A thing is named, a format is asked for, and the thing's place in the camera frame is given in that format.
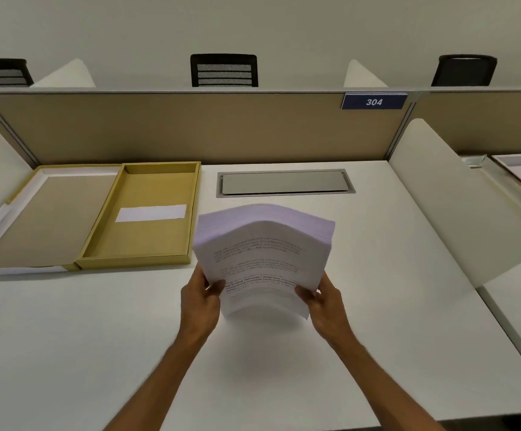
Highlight person's right hand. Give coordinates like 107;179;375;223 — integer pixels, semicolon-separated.
295;271;355;349

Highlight person's left hand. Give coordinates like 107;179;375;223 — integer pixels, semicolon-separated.
179;263;226;347

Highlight stack of printed white paper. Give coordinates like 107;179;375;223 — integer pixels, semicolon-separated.
193;204;336;321

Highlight person's left forearm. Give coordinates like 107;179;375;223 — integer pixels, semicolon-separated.
103;332;208;431

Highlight person's right forearm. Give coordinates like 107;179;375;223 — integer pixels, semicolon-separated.
331;333;446;431

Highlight yellow cardboard box tray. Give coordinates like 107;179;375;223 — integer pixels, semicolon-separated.
75;162;202;270

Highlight white paper slip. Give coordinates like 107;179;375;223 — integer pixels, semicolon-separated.
115;204;187;223

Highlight beige desk partition panel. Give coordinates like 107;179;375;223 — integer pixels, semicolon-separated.
0;90;416;166
411;89;521;156

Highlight yellow box lid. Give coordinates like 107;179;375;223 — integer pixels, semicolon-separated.
0;164;123;277

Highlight blue number sign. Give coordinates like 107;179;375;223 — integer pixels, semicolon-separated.
341;92;408;110

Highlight black mesh office chair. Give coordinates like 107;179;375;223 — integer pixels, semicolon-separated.
431;54;498;87
0;58;34;88
190;54;259;88

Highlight white document box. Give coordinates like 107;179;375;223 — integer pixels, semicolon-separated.
462;152;521;243

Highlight grey metal cable hatch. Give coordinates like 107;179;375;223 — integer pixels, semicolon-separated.
216;169;356;198

